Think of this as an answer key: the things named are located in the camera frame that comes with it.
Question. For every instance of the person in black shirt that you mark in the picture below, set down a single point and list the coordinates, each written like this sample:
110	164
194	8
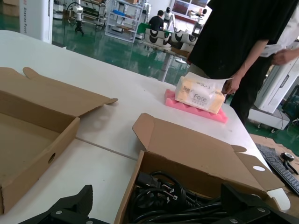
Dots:
233	35

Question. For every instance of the pink wavy foam pad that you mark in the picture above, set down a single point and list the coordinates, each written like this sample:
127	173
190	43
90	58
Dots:
198	110

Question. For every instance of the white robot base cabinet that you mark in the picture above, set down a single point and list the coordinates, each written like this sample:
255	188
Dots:
275	93

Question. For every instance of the white robot shell part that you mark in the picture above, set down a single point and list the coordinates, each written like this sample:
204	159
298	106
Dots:
184	39
157	37

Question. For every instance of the seated person in black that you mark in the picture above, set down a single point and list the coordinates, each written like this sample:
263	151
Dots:
156	22

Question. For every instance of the empty brown cardboard box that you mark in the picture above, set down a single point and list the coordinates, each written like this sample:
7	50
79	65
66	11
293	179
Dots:
35	112

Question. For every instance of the white wheeled robot column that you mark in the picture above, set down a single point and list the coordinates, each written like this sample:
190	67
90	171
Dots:
35	18

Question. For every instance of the white humanoid robot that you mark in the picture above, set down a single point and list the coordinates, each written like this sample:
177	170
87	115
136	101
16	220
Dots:
169	16

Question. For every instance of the silver background robot arm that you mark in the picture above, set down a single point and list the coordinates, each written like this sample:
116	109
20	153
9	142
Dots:
78	16

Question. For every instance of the person in pale shirt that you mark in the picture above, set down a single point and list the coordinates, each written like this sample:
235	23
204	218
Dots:
290	23

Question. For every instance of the black round webcam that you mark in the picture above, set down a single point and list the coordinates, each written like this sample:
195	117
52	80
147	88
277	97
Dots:
287	156

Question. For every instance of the green table cloth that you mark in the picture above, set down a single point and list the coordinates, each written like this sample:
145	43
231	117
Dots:
143	28

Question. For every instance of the white metal shelf rack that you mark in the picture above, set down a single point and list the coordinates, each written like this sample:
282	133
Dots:
123	23

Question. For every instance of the black shirt person's forearm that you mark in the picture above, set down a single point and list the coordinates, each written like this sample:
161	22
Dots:
251	59

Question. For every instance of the black keyboard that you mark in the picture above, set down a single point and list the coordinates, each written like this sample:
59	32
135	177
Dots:
275	163

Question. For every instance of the black shirt person's hand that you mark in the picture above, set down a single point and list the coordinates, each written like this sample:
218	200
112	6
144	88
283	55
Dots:
231	86

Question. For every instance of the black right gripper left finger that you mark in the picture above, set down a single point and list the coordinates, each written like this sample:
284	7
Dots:
74	205

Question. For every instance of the white paper sheet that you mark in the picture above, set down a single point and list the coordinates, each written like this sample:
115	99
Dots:
271	49

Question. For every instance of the white orange tissue pack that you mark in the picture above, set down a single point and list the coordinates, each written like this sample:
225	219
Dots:
198	95

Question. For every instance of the brown desk board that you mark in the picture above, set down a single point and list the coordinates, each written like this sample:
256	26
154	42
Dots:
264	140

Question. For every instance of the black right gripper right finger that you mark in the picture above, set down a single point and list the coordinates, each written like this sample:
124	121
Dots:
243	207

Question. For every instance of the pale shirt person's hand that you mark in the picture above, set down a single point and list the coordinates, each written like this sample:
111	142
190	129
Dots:
283	57

